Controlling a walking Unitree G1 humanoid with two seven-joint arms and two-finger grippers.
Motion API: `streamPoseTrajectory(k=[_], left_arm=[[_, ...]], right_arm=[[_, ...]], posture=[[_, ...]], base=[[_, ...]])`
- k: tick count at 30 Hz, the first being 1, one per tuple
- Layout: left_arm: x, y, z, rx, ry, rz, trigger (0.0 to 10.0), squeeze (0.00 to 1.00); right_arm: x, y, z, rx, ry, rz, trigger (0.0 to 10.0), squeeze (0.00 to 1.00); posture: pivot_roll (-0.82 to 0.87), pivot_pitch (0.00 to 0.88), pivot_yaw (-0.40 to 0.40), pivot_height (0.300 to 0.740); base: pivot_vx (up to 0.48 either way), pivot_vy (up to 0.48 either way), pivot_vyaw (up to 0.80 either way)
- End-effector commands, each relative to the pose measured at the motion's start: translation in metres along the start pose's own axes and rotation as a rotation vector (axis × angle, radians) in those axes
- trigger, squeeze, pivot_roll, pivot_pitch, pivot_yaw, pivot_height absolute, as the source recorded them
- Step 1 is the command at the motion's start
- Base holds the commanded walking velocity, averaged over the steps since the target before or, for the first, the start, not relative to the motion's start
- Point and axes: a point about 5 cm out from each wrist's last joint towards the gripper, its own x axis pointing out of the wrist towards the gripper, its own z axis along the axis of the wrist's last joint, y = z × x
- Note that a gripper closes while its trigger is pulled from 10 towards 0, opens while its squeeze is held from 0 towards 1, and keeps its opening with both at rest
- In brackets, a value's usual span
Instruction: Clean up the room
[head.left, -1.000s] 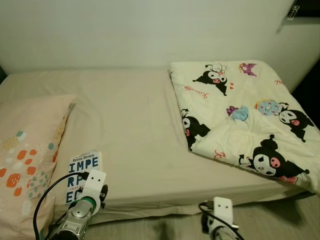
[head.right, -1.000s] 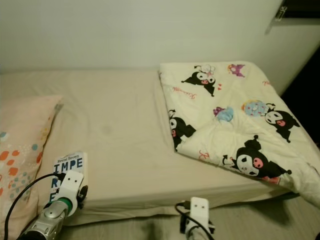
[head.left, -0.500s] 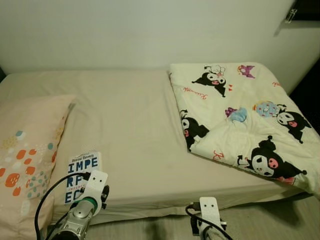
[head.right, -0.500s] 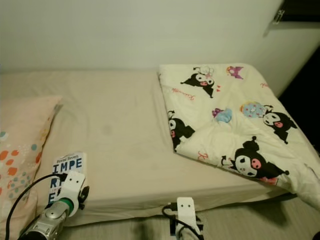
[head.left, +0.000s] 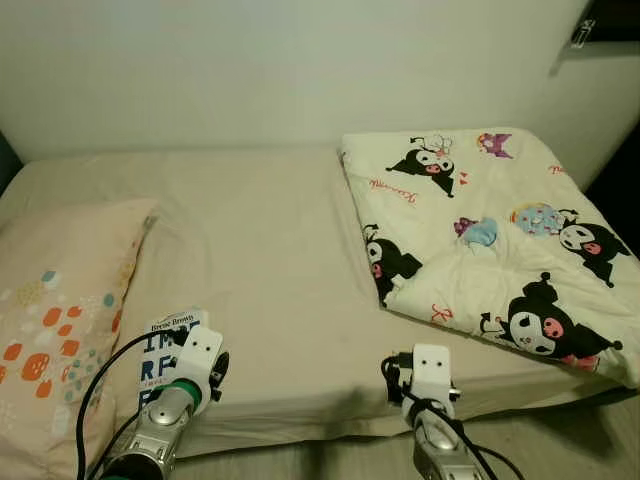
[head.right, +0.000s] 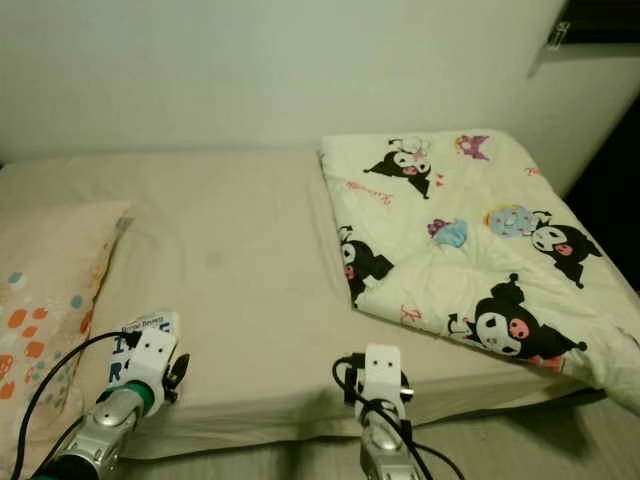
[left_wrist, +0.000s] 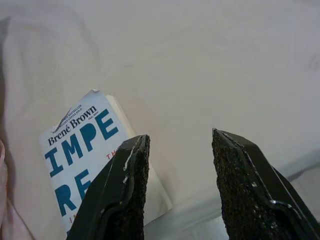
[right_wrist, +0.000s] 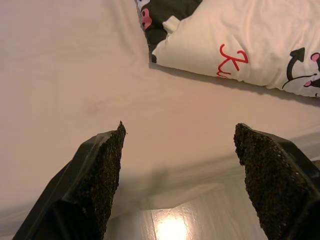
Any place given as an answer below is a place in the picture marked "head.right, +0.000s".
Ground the white book with blue letters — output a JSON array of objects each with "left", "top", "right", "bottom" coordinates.
[{"left": 108, "top": 312, "right": 183, "bottom": 396}]

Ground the pink patterned pillow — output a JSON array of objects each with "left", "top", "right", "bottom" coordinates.
[{"left": 0, "top": 200, "right": 133, "bottom": 480}]

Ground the mattress with beige sheet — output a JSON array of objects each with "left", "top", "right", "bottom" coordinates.
[{"left": 0, "top": 150, "right": 606, "bottom": 459}]

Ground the cream cartoon print quilt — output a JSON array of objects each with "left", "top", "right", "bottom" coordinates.
[{"left": 320, "top": 130, "right": 640, "bottom": 417}]

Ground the dark cabinet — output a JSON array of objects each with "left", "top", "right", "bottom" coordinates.
[{"left": 565, "top": 125, "right": 640, "bottom": 301}]

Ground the metal window latch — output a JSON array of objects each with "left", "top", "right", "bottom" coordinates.
[{"left": 546, "top": 20, "right": 572, "bottom": 52}]

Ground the dark window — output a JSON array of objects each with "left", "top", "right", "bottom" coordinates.
[{"left": 560, "top": 0, "right": 640, "bottom": 46}]

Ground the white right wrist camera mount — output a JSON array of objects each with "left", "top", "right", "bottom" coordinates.
[{"left": 362, "top": 344, "right": 406, "bottom": 406}]

